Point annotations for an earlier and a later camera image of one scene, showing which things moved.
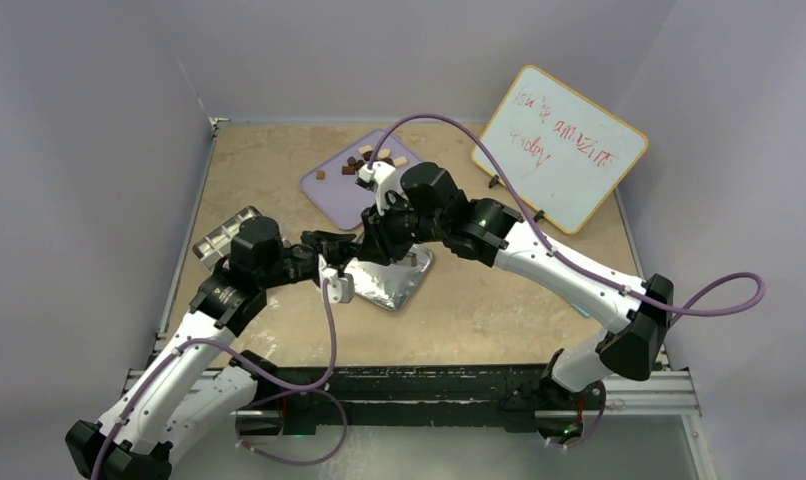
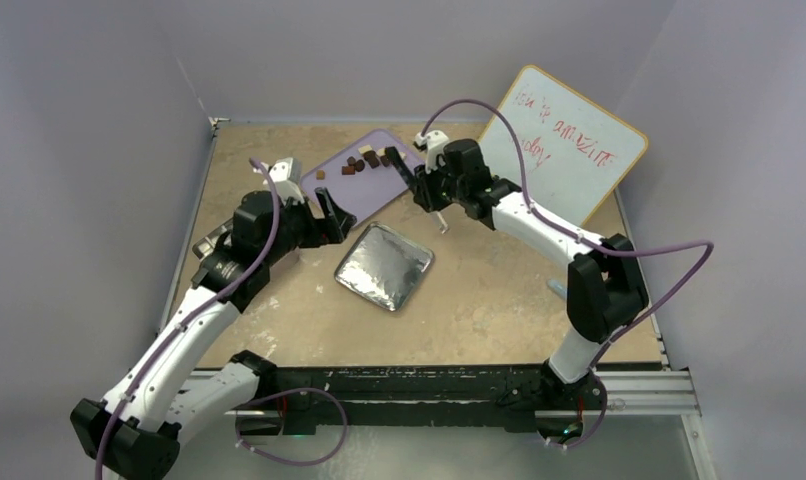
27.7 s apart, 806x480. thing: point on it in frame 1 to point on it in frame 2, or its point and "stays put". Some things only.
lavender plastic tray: x=345 y=184 stays put
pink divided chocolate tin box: x=218 y=244 stays put
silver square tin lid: x=391 y=286 stays put
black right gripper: x=380 y=243 to x=424 y=197
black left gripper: x=333 y=248 to x=321 y=230
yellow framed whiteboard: x=563 y=152 stays put
